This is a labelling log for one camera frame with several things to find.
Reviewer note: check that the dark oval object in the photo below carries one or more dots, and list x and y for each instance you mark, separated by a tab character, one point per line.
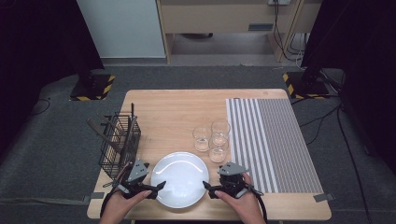
196	35

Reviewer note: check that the white plate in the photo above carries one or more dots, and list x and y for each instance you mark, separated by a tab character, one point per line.
180	180

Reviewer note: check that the person's left hand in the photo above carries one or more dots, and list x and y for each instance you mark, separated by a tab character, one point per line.
118	208

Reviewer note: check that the grey tape piece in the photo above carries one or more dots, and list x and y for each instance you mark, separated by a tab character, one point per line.
97	195
323	197

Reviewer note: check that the black yellow striped stand base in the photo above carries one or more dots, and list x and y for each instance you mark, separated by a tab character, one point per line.
306	87
93	88

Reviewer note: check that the black curtain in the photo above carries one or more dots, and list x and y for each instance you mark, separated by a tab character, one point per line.
358	46
37	46

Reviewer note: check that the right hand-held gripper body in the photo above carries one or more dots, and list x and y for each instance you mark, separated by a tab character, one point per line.
232	169

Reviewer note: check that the clear drinking glass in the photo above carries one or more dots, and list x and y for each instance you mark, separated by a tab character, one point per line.
220	129
218	154
202	140

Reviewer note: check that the steel fork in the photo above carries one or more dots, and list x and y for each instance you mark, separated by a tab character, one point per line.
110	123

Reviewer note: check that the person's right hand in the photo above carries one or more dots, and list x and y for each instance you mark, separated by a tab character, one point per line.
246	208

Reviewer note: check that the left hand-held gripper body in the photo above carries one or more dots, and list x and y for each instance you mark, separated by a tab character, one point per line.
137	171

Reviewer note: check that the white power strip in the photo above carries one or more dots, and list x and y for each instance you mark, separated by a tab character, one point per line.
278	2

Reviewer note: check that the white panel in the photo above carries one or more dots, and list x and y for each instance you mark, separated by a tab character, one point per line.
121	28

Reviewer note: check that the wooden desk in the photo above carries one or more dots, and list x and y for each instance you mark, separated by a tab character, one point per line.
218	18

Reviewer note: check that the striped placemat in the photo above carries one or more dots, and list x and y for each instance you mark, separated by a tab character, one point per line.
280	146

